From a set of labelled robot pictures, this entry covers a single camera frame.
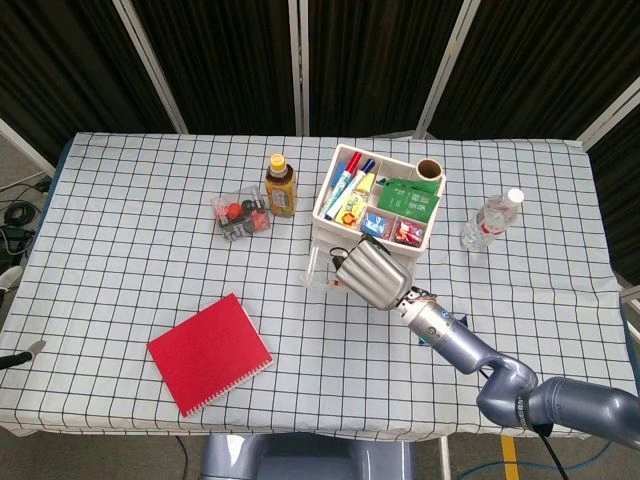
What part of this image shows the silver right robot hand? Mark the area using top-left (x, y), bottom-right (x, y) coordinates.
top-left (333, 234), bottom-right (414, 310)

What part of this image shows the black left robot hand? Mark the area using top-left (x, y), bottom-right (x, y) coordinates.
top-left (0, 264), bottom-right (47, 371)

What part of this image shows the transparent plastic drawer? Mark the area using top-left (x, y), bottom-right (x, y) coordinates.
top-left (299, 234), bottom-right (416, 296)

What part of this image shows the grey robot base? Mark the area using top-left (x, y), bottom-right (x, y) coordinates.
top-left (199, 433), bottom-right (419, 480)

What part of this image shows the white desk organizer box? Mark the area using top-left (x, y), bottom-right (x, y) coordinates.
top-left (310, 143), bottom-right (448, 281)

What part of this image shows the clear box of coffee capsules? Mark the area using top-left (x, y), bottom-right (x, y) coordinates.
top-left (210, 185), bottom-right (274, 245)

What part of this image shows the blue candy packet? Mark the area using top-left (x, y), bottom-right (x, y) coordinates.
top-left (360, 208), bottom-right (392, 236)

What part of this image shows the red candy packet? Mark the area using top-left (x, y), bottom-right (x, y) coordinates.
top-left (394, 218), bottom-right (426, 245)

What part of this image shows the yellow snack packet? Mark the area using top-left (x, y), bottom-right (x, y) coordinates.
top-left (333, 172), bottom-right (377, 226)

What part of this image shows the green tea packet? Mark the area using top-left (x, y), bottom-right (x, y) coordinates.
top-left (375, 176), bottom-right (443, 222)

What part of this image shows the blue snack pack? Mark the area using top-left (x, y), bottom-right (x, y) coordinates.
top-left (415, 312), bottom-right (471, 347)

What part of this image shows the blue cap marker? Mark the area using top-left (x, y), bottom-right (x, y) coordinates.
top-left (348, 158), bottom-right (377, 189)

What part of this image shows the black power adapter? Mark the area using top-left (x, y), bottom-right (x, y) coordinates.
top-left (0, 224), bottom-right (36, 266)

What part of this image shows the red cap marker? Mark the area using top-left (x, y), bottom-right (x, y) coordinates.
top-left (333, 151), bottom-right (365, 201)

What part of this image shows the brown cardboard tube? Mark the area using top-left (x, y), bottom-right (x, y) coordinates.
top-left (416, 156), bottom-right (446, 181)

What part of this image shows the yellow cap tea bottle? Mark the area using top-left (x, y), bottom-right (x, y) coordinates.
top-left (263, 153), bottom-right (299, 219)

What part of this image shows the clear plastic water bottle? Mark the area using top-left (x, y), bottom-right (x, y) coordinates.
top-left (460, 187), bottom-right (525, 253)

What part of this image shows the white black checked tablecloth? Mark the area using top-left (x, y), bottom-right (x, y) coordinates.
top-left (0, 130), bottom-right (634, 444)

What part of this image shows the red spiral notebook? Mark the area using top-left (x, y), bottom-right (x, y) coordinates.
top-left (146, 293), bottom-right (275, 419)

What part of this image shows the black coiled cable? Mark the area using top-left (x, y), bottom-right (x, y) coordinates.
top-left (2, 199), bottom-right (39, 227)

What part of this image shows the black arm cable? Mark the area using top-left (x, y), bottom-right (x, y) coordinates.
top-left (479, 367), bottom-right (566, 480)

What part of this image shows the black folding screen white frame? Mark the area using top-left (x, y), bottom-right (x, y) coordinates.
top-left (0, 0), bottom-right (640, 281)

